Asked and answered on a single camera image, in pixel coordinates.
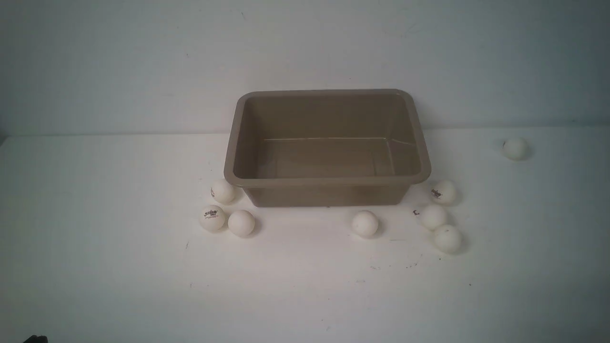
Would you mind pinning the taupe plastic bin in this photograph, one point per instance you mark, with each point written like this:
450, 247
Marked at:
329, 148

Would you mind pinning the white ball with logo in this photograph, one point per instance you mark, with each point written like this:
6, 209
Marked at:
444, 193
212, 218

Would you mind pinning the plain white ball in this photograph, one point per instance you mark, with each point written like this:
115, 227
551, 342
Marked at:
433, 216
241, 223

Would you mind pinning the black object bottom left corner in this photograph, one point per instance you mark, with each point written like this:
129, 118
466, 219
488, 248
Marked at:
36, 339

